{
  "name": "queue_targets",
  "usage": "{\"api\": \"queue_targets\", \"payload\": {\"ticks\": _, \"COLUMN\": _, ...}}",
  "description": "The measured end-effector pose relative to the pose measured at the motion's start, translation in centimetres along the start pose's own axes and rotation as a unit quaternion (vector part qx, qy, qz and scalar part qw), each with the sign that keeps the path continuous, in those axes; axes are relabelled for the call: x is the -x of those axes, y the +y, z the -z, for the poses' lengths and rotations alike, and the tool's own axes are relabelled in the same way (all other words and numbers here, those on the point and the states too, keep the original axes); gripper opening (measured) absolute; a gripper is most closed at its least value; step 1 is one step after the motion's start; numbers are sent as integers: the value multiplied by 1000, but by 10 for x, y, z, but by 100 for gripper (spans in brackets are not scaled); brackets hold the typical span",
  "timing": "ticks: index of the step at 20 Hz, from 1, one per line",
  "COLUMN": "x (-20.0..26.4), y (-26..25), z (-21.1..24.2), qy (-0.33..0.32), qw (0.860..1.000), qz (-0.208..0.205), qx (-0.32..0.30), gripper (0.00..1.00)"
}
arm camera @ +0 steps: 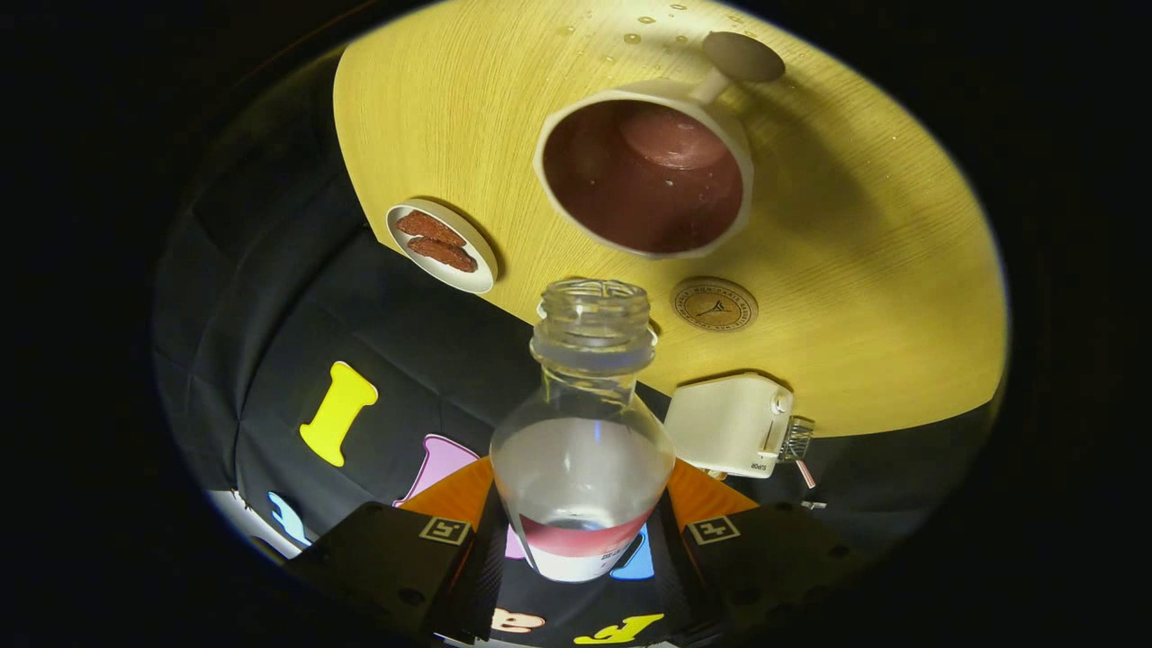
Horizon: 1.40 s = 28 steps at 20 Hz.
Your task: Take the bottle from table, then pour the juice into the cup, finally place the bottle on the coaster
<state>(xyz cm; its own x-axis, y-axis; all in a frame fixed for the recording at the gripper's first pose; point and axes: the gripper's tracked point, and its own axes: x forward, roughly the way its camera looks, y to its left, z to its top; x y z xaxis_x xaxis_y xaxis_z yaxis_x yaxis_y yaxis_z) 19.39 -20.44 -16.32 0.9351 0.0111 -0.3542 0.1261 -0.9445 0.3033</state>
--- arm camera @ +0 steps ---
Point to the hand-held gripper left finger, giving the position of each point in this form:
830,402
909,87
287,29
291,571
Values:
387,562

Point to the clear juice bottle red label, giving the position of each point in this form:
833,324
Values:
580,477

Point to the round brown coaster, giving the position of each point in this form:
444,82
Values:
715,304

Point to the pink straw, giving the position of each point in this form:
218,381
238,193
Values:
806,474

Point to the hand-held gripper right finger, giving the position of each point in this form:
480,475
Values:
774,558

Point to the round white plate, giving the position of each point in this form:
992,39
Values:
472,274

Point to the wooden table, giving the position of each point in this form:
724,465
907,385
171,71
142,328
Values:
882,297

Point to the red meat piece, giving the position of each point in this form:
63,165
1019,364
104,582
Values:
443,254
430,228

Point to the black backdrop cloth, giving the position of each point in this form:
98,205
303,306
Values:
270,342

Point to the cream toaster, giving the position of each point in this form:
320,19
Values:
720,423

